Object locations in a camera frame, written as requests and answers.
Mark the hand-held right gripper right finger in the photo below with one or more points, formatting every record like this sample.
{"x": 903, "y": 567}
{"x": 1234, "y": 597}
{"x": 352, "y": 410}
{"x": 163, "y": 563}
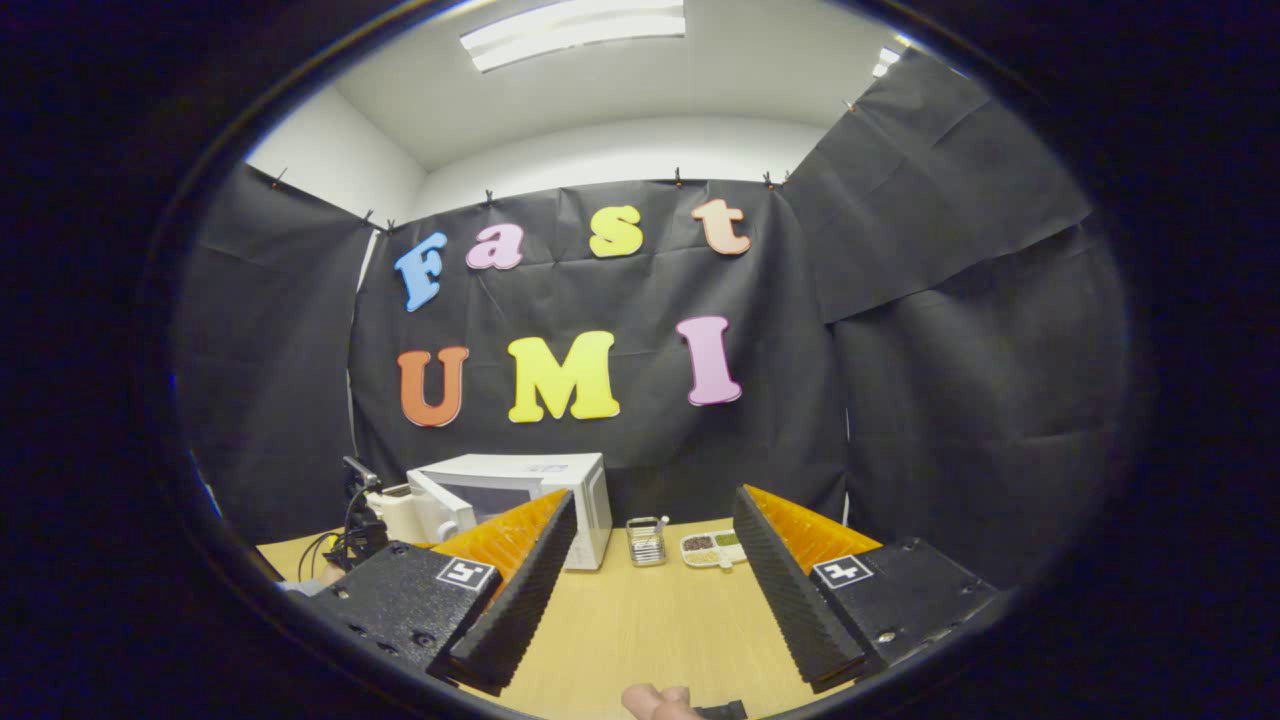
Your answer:
{"x": 790, "y": 610}

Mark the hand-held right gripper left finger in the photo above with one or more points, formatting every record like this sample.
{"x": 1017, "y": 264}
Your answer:
{"x": 520, "y": 610}

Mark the white microwave oven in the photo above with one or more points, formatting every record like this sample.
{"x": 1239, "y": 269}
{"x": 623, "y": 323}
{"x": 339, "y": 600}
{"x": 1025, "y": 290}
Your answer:
{"x": 580, "y": 500}

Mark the white countertop appliance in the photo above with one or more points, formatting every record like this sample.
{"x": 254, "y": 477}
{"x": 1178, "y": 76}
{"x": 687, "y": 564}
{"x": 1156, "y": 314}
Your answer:
{"x": 420, "y": 515}

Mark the sectioned white dish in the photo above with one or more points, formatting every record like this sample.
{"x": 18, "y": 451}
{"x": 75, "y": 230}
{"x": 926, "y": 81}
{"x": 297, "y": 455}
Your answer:
{"x": 712, "y": 548}

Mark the long ceiling light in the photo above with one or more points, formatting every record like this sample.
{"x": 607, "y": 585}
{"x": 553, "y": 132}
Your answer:
{"x": 575, "y": 30}

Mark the small ceiling light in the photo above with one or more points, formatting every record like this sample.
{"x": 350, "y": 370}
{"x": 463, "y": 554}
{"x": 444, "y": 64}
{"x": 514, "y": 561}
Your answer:
{"x": 885, "y": 60}

